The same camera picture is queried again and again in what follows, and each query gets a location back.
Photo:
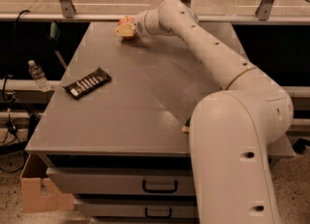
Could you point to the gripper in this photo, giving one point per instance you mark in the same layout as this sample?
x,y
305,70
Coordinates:
x,y
139,27

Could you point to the red apple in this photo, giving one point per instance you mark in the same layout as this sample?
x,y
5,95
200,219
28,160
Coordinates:
x,y
127,19

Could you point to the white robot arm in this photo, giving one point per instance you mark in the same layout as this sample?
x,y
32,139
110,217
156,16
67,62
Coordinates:
x,y
231,129

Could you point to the black snack bar wrapper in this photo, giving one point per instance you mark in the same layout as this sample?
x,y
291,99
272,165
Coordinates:
x,y
88,83

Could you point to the clear plastic water bottle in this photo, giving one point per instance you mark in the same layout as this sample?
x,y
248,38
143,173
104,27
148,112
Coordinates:
x,y
38,75

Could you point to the grey drawer cabinet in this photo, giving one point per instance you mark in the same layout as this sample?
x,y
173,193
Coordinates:
x,y
100,148

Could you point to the green yellow sponge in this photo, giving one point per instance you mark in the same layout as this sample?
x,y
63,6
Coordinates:
x,y
186,126

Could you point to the cardboard box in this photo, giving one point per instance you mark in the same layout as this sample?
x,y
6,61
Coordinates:
x,y
39,193

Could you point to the green handled tool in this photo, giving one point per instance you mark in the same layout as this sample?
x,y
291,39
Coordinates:
x,y
53,38

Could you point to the top drawer black handle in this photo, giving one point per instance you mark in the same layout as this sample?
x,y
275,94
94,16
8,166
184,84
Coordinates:
x,y
159,188

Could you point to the drawer black handle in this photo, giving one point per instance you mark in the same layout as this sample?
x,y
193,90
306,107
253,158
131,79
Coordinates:
x,y
158,213
159,188

